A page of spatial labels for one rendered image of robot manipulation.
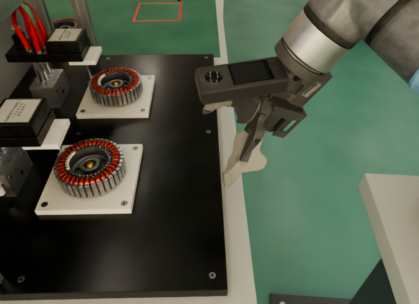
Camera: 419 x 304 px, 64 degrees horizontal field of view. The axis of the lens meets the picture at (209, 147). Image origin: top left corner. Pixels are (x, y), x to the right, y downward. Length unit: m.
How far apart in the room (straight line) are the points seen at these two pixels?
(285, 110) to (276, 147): 1.33
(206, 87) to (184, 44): 0.63
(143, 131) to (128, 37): 0.47
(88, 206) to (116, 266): 0.11
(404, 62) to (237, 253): 0.34
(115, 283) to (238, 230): 0.20
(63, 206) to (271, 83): 0.37
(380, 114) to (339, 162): 0.52
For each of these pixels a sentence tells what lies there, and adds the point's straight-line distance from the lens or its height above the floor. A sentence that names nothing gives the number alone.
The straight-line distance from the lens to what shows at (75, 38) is 0.73.
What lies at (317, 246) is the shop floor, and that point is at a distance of 1.47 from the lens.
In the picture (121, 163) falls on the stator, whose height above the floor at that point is 0.81.
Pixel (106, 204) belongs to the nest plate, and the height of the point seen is 0.78.
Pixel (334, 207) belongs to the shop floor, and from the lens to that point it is 1.60.
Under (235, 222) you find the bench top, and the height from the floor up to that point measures 0.75.
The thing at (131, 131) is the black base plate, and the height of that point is 0.77.
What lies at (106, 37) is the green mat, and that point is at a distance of 1.12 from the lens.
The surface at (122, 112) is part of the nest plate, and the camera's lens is 0.73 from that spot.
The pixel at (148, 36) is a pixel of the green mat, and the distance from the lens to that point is 1.10.
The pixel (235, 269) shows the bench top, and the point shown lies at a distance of 0.52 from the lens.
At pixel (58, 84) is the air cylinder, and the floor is 0.81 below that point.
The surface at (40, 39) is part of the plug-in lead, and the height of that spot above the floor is 0.92.
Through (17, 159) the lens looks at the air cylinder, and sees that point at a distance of 0.65.
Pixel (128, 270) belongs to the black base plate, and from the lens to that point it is 0.51.
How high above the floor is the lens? 1.22
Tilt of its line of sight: 44 degrees down
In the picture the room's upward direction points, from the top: straight up
